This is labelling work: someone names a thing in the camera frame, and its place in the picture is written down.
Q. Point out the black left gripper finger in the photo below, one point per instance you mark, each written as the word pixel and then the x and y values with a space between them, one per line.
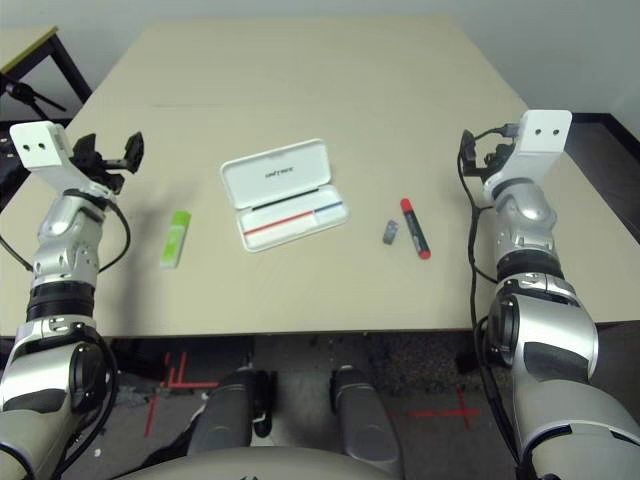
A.
pixel 86 146
pixel 135 150

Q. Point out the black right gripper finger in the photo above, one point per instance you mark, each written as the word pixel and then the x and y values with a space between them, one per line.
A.
pixel 468 150

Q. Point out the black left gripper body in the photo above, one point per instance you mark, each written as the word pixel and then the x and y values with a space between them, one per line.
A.
pixel 107 172

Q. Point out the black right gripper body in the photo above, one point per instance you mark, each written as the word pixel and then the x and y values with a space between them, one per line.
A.
pixel 495 157

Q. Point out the red black marker pen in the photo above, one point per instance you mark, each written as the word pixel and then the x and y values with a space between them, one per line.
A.
pixel 414 227

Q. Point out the small dark printed eraser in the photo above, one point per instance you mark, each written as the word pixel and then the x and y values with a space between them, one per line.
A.
pixel 391 232

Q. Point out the white plastic pencil case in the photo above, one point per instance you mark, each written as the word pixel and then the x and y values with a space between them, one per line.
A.
pixel 280 175

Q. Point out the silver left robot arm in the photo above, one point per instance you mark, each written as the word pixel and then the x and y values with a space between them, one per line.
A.
pixel 60 220

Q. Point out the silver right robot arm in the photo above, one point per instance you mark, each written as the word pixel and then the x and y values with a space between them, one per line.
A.
pixel 530 210

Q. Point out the black tripod stand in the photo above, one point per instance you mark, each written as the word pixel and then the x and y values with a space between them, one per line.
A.
pixel 20 91

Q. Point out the grey robot left leg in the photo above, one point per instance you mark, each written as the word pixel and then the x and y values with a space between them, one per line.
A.
pixel 225 410

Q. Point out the grey robot leg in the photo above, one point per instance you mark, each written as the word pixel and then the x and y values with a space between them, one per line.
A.
pixel 360 415
pixel 225 410

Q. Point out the grey robot right leg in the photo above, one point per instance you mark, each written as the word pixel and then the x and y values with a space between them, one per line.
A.
pixel 360 415

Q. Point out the grey robot torso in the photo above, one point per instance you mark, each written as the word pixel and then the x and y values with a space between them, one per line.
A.
pixel 250 467

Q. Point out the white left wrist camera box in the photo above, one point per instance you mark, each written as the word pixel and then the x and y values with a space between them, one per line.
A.
pixel 37 145

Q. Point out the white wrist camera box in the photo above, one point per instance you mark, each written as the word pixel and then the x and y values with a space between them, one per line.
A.
pixel 542 132
pixel 37 145

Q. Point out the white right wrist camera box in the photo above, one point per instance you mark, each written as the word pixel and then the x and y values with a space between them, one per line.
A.
pixel 542 132

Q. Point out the side table with black frame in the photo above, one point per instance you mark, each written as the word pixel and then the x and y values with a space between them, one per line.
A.
pixel 30 47

